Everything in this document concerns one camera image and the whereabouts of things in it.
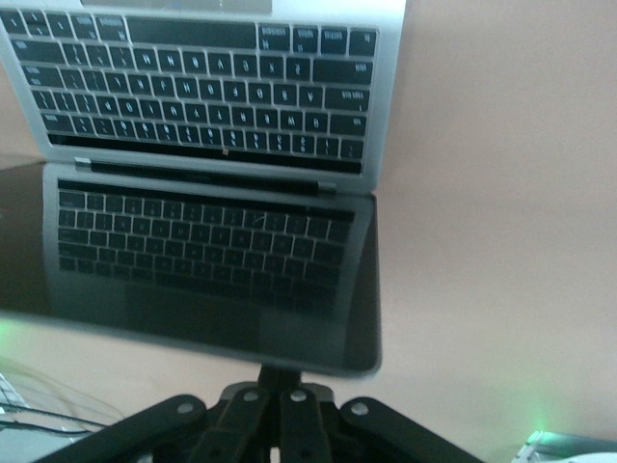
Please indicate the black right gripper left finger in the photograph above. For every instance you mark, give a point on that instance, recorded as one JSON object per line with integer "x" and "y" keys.
{"x": 226, "y": 429}

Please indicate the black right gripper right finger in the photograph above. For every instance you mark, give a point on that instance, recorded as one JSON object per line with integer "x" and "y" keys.
{"x": 308, "y": 429}

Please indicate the silver grey laptop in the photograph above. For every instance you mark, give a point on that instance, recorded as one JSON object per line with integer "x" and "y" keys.
{"x": 193, "y": 96}

